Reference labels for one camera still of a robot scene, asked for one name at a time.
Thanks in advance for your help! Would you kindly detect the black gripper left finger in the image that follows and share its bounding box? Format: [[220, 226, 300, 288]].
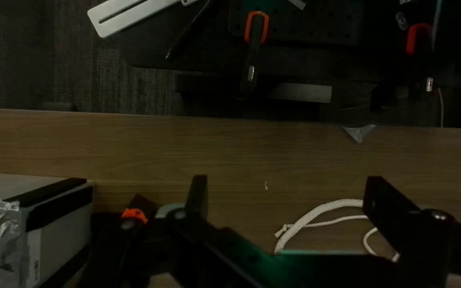
[[157, 175, 276, 288]]

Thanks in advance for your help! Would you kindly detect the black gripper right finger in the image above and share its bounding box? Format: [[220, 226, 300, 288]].
[[362, 175, 457, 288]]

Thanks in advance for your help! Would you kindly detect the white braided rope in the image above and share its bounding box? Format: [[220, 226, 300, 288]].
[[273, 197, 404, 264]]

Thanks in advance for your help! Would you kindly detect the grey cardboard box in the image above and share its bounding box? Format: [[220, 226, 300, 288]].
[[0, 171, 97, 288]]

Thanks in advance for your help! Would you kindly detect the black flat block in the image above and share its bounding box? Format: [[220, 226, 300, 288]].
[[127, 194, 161, 215]]

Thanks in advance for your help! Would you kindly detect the orange level tool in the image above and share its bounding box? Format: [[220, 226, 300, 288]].
[[122, 207, 151, 226]]

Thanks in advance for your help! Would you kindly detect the grey tape piece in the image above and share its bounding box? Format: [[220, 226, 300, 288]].
[[341, 123, 378, 144]]

